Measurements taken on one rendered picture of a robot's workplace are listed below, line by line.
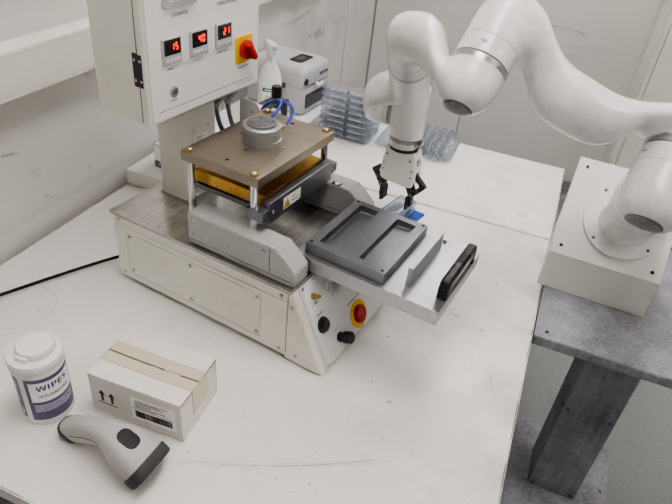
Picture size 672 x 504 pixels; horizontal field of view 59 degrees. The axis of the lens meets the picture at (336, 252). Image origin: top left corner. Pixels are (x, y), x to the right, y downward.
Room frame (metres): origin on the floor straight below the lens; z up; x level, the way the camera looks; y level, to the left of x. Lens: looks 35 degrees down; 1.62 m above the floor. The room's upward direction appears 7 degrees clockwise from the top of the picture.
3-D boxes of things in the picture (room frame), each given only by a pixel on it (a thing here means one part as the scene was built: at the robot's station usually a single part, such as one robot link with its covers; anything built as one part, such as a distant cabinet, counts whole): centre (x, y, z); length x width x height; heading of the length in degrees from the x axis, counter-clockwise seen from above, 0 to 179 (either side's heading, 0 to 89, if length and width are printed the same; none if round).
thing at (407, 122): (1.41, -0.14, 1.08); 0.09 x 0.08 x 0.13; 79
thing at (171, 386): (0.71, 0.29, 0.80); 0.19 x 0.13 x 0.09; 72
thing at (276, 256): (0.93, 0.17, 0.96); 0.25 x 0.05 x 0.07; 64
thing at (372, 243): (0.97, -0.06, 0.98); 0.20 x 0.17 x 0.03; 154
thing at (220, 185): (1.09, 0.17, 1.07); 0.22 x 0.17 x 0.10; 154
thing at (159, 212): (1.10, 0.20, 0.93); 0.46 x 0.35 x 0.01; 64
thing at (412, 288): (0.95, -0.10, 0.97); 0.30 x 0.22 x 0.08; 64
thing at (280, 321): (1.09, 0.16, 0.84); 0.53 x 0.37 x 0.17; 64
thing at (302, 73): (2.10, 0.24, 0.88); 0.25 x 0.20 x 0.17; 66
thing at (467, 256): (0.89, -0.23, 0.99); 0.15 x 0.02 x 0.04; 154
